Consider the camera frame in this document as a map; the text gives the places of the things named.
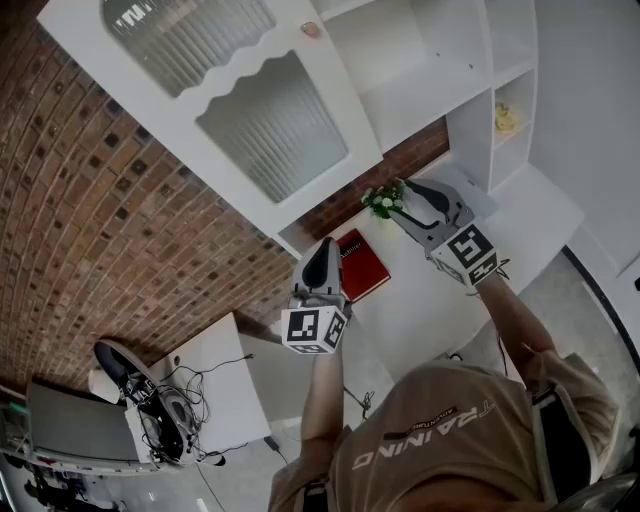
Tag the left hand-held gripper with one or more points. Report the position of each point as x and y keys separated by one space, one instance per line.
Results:
x=305 y=327

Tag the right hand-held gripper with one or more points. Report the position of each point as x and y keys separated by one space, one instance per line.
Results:
x=467 y=252

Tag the white cabinet door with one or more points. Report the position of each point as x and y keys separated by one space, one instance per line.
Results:
x=225 y=82

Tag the person's left forearm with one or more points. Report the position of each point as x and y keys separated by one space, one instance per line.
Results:
x=325 y=395

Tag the person's right forearm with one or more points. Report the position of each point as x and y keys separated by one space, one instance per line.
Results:
x=510 y=320

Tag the white desk with hutch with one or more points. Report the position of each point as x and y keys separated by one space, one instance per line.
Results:
x=425 y=290

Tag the white cabinet with glass doors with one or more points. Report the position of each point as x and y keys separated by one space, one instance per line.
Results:
x=425 y=75

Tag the red hardcover book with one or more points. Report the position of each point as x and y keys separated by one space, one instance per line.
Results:
x=365 y=270

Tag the light grey laptop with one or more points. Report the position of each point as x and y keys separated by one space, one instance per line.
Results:
x=480 y=192

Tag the small potted flower plant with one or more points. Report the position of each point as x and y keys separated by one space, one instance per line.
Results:
x=382 y=200

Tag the yellow crumpled cloth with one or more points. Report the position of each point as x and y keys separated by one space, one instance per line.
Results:
x=506 y=120

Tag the black power adapter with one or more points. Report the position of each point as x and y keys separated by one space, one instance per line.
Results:
x=272 y=443

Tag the person's beige shirt torso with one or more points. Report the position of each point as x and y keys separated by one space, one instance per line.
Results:
x=450 y=460

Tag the white small box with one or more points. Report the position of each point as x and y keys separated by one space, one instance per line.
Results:
x=102 y=385

